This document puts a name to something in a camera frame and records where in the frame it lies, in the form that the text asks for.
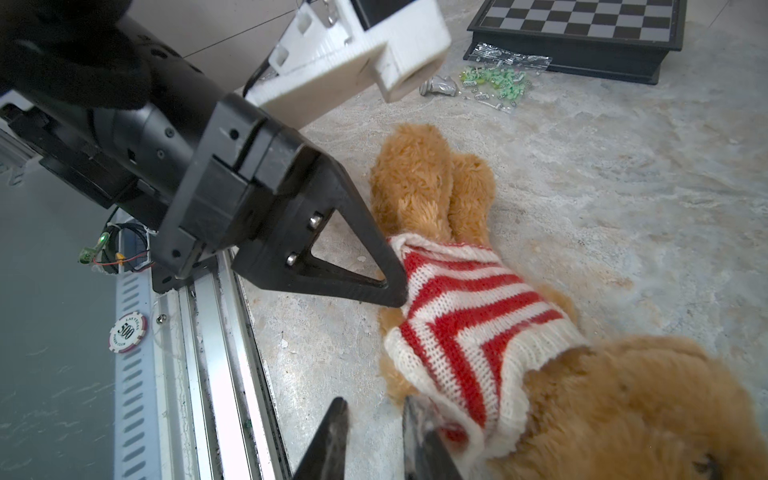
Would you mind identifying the brown teddy bear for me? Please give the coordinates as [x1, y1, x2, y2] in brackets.
[370, 123, 767, 479]

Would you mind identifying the left green circuit board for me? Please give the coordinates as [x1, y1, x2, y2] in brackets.
[77, 223, 154, 276]

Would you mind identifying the red white striped sweater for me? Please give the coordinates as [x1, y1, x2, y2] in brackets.
[384, 233, 586, 469]

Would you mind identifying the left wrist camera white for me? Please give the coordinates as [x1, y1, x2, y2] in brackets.
[243, 0, 451, 129]

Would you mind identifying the small green clear bag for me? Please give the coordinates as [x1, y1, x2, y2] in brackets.
[418, 41, 553, 115]

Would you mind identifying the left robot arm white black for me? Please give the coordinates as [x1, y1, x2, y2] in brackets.
[1, 1, 407, 307]

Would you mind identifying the aluminium front rail frame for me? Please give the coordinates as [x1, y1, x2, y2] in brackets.
[114, 252, 292, 479]

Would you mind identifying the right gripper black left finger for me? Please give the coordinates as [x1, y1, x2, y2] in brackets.
[293, 397, 350, 480]

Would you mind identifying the white poker chip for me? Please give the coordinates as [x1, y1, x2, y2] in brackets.
[108, 311, 148, 354]

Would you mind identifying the folded black white chessboard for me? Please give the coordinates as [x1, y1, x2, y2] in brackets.
[464, 0, 687, 85]

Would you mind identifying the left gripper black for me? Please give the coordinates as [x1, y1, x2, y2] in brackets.
[92, 94, 407, 307]

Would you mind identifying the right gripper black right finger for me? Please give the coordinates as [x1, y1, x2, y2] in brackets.
[402, 395, 462, 480]

